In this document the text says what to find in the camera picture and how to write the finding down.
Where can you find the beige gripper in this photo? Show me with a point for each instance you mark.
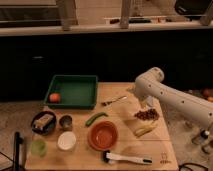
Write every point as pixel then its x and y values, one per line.
pixel 132 90

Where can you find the silver metal fork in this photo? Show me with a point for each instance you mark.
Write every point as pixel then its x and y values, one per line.
pixel 106 103

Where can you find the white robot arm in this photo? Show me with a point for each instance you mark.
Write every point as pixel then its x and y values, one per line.
pixel 194 108

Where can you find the small metal cup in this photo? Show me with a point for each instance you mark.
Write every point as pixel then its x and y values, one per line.
pixel 66 122

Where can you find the white paper cup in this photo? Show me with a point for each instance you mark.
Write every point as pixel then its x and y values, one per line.
pixel 66 141

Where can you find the green plastic cup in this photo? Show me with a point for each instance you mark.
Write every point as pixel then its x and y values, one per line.
pixel 38 147

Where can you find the blue-grey cloth napkin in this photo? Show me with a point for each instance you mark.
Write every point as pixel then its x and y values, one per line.
pixel 149 101

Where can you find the bunch of dark grapes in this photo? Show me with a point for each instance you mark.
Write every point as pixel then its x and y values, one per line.
pixel 150 114

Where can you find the yellow corn cob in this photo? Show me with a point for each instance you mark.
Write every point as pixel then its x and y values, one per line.
pixel 145 129

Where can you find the green cucumber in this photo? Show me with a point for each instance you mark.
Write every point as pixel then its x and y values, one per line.
pixel 94 117

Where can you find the orange red bowl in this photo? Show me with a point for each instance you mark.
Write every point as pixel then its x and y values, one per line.
pixel 102 136

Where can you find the green plastic tray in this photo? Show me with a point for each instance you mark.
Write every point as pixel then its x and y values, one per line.
pixel 76 91

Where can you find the white black dish brush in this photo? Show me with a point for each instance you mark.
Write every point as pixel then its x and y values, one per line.
pixel 107 156

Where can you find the orange fruit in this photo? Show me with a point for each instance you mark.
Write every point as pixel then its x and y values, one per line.
pixel 54 97

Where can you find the spice jar with black lid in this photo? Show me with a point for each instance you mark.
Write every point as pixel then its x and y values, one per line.
pixel 201 137

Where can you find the black bowl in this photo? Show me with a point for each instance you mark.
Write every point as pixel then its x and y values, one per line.
pixel 49 128

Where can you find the brown bread sandwich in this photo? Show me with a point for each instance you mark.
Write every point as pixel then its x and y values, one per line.
pixel 43 121

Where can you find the black stand post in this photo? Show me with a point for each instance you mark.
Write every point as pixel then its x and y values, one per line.
pixel 18 141

